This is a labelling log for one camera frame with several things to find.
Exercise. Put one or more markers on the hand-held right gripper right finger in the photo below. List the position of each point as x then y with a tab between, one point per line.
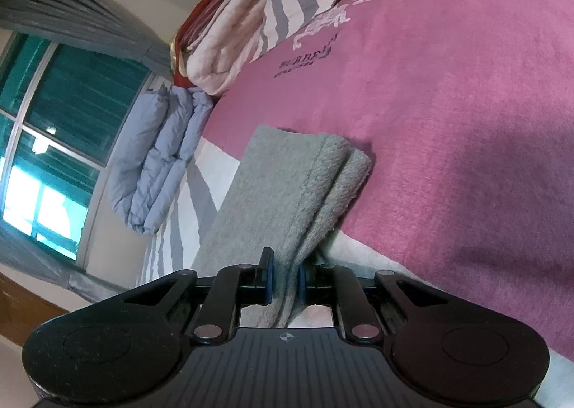
303	282

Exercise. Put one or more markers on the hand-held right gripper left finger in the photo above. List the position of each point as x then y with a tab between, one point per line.
268	278

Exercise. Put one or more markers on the grey towel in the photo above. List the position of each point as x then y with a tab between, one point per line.
278	193

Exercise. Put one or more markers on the folded light blue duvet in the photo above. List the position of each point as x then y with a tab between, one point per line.
157	157

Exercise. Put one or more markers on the bed with striped pink sheet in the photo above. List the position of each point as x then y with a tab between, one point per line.
448	121

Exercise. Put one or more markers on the grey curtain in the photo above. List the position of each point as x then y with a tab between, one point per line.
80	18
45	264

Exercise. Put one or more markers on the folded pale pink quilt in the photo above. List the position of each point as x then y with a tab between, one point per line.
228	45

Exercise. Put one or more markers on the red floral blanket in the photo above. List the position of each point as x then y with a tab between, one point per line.
181	54

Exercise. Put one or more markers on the window with green glass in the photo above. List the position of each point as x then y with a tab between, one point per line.
67	130

